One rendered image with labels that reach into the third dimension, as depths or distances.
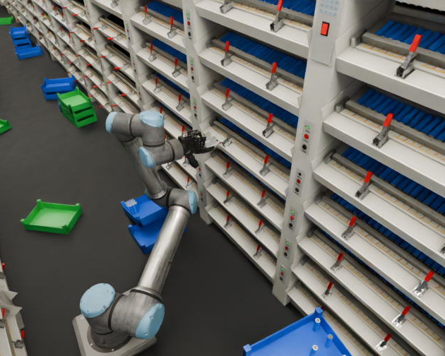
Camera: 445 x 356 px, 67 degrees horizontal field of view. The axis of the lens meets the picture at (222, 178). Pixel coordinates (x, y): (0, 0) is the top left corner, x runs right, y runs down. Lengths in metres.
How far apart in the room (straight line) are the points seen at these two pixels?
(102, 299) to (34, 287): 0.70
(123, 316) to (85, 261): 0.73
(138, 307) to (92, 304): 0.19
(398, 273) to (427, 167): 0.40
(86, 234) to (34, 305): 0.49
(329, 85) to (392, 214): 0.42
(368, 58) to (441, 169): 0.33
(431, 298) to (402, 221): 0.25
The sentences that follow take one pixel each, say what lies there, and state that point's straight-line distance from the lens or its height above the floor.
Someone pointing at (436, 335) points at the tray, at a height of 0.54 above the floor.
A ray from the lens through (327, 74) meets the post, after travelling 1.04.
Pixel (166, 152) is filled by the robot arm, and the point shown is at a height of 0.85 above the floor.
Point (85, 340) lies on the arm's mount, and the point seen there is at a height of 0.08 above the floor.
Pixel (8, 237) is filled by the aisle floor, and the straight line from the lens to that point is 2.55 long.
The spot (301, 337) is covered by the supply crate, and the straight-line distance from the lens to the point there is 1.31.
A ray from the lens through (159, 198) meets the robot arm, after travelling 1.77.
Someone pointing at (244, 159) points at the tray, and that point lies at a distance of 1.53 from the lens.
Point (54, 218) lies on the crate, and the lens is 2.52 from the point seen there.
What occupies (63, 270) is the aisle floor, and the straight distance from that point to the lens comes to 2.21.
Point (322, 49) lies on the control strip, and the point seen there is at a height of 1.32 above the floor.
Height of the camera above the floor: 1.65
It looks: 41 degrees down
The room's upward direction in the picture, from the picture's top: 1 degrees counter-clockwise
